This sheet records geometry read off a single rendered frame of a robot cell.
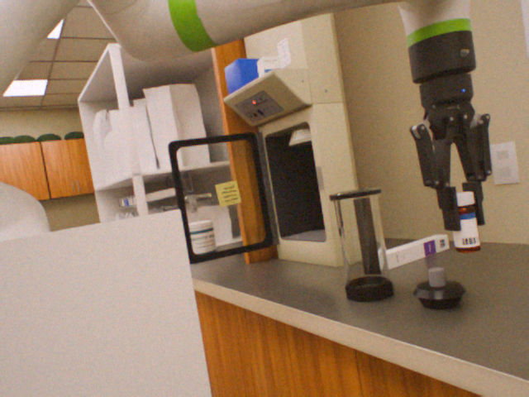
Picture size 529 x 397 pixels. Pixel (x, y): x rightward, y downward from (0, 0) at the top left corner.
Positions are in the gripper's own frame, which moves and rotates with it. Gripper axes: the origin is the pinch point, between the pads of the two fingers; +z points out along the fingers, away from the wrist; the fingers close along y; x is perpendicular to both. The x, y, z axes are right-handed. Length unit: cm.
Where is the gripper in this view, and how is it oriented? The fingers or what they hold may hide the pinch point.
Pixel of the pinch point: (461, 207)
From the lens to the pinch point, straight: 77.6
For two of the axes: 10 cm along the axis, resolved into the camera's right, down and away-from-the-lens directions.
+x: 2.8, 0.2, -9.6
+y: -9.5, 1.8, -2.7
